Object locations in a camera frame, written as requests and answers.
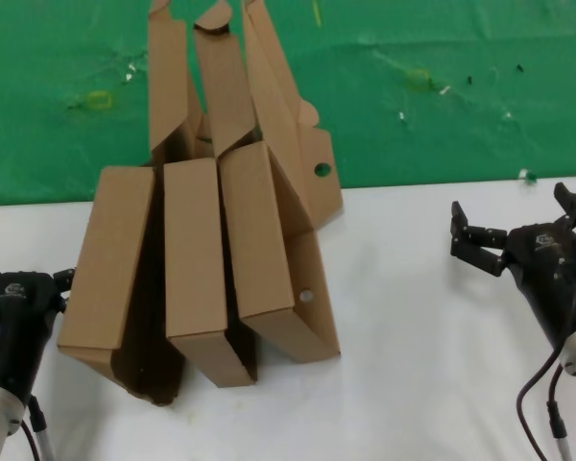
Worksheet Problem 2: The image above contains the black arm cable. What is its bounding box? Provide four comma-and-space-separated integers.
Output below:
516, 345, 576, 461
18, 391, 58, 461

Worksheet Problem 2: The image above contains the yellow tape ring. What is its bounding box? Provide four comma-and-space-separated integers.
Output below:
86, 89, 114, 111
405, 68, 434, 91

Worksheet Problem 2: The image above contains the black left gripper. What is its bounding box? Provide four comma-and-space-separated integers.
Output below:
0, 233, 77, 400

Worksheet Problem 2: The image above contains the cardboard box with round hole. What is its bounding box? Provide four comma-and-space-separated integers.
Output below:
218, 0, 343, 365

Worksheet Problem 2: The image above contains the cardboard box with wide lid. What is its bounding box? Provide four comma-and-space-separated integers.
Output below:
56, 0, 207, 408

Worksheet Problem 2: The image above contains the cardboard box with narrow lid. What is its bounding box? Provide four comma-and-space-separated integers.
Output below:
162, 0, 259, 388

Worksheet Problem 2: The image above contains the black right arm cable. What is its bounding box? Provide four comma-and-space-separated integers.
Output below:
516, 345, 576, 461

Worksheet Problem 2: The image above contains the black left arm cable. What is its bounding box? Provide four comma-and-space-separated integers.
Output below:
18, 391, 58, 461

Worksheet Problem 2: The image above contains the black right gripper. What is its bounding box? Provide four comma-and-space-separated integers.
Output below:
449, 182, 576, 350

